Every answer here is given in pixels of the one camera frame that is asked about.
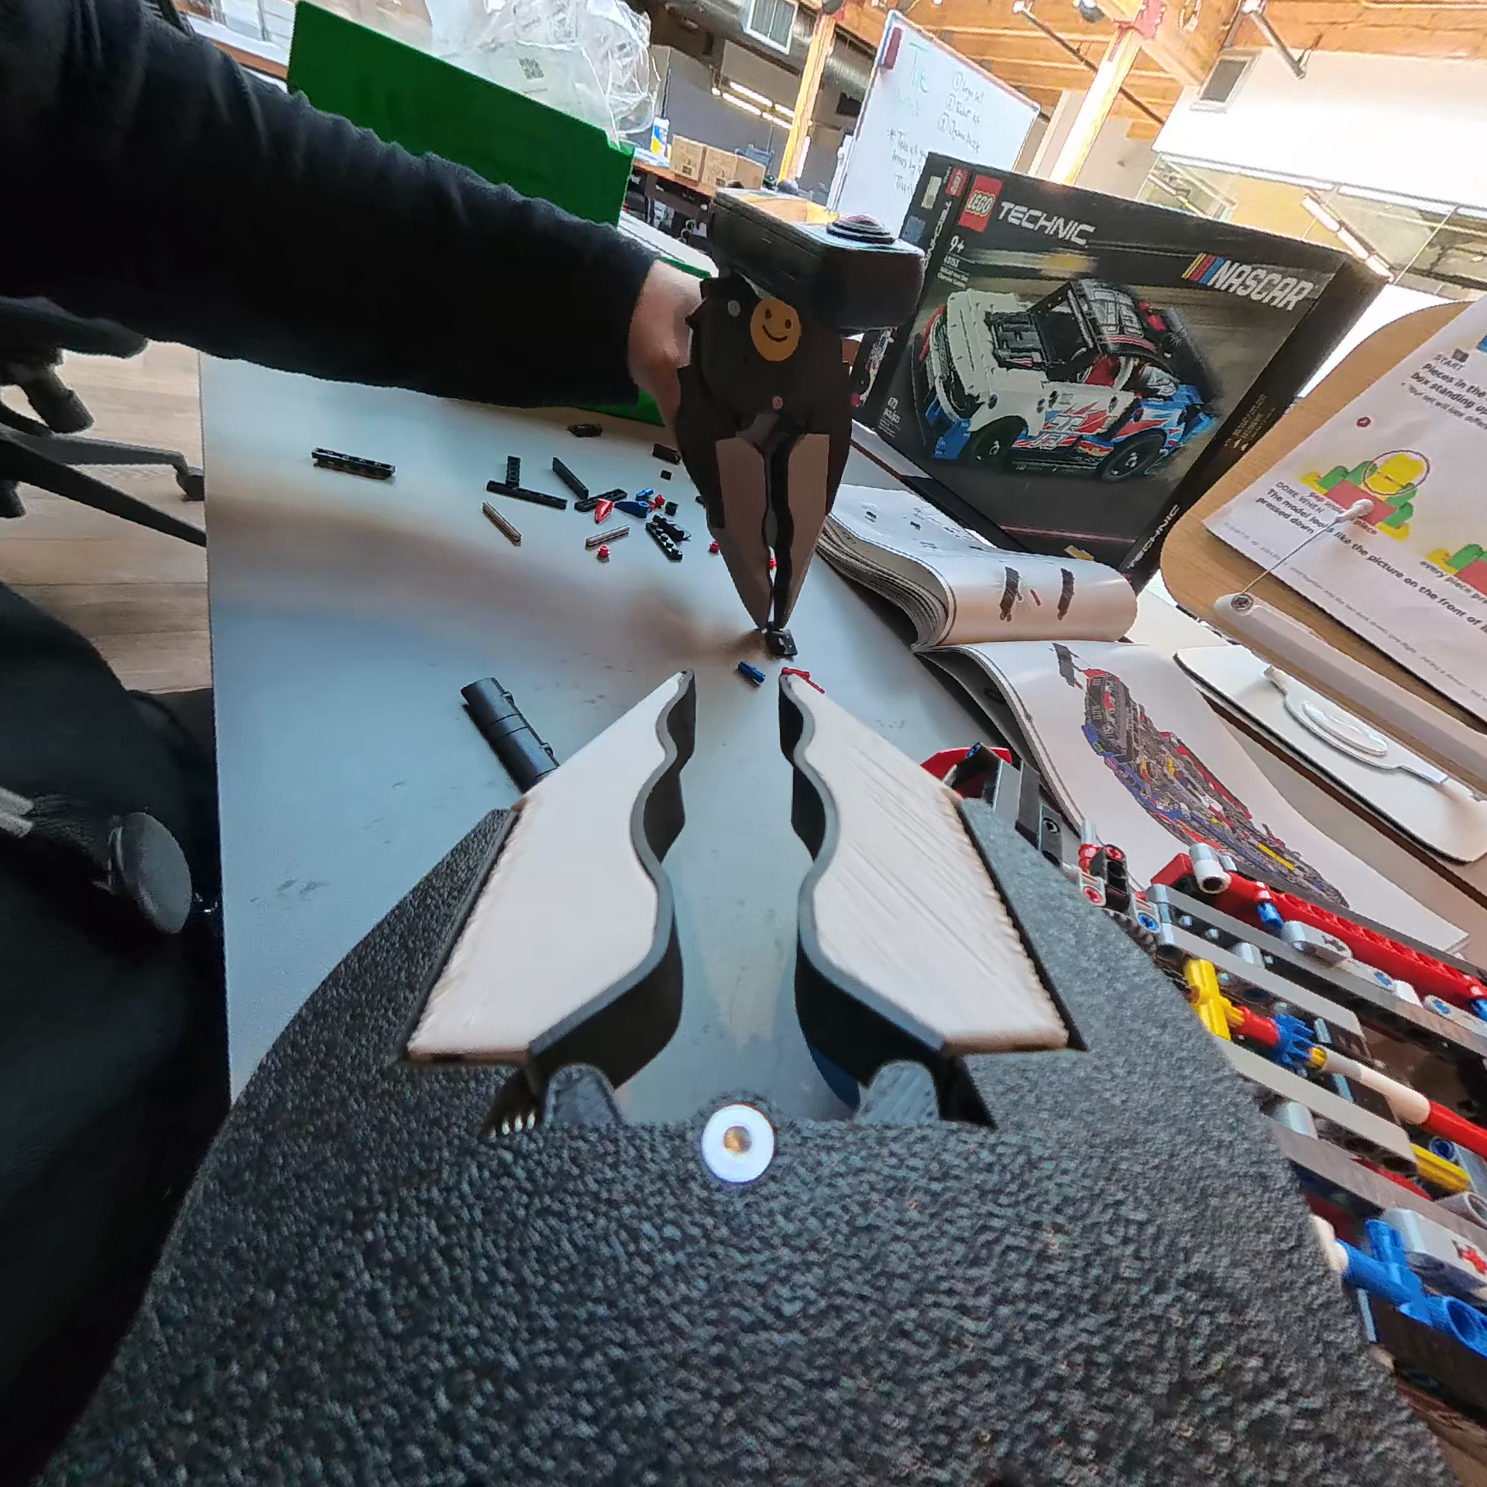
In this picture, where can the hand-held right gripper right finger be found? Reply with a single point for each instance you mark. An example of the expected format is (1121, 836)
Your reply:
(930, 930)

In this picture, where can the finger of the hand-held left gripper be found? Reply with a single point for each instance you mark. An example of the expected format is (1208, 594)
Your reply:
(744, 500)
(806, 500)

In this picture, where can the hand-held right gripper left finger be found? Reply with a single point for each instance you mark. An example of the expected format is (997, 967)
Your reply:
(546, 930)

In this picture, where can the pile of small toy bricks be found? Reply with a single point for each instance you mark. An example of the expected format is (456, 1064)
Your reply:
(664, 537)

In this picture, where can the black toy clip plate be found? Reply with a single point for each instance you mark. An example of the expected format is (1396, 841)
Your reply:
(781, 643)

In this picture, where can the red toy axle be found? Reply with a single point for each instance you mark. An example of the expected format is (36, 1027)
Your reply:
(803, 673)

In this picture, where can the instruction booklet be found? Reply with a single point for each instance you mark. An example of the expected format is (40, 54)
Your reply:
(988, 581)

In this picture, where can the long black toy connector assembly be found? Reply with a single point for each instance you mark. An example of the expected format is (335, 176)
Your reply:
(509, 732)

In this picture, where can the partly built toy car model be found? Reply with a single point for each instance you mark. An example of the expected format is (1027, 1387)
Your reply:
(1279, 964)

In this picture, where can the person's left hand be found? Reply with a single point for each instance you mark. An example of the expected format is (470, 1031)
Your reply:
(663, 332)

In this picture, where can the cardboard box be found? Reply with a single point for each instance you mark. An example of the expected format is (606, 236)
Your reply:
(732, 167)
(687, 156)

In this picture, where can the thin grey toy axle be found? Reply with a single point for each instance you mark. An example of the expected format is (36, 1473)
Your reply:
(608, 537)

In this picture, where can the whiteboard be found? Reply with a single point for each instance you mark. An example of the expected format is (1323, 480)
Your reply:
(930, 128)

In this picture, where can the black toy car set box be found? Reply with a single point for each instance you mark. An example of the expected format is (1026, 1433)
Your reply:
(1103, 349)

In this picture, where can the clear plastic bags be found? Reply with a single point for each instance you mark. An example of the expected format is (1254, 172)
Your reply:
(558, 59)

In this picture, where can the green plastic bin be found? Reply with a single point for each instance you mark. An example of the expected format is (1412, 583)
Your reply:
(441, 105)

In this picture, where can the wooden document stand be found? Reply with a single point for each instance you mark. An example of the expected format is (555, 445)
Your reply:
(1197, 558)

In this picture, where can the round grey knob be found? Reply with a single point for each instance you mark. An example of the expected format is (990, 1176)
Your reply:
(151, 871)

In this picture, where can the person's lap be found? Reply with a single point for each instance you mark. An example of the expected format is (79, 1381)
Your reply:
(93, 1103)

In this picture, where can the printed instruction sheet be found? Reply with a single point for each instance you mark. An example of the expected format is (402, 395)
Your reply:
(1371, 523)

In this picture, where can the black office chair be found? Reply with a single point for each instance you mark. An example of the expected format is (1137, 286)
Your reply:
(41, 383)

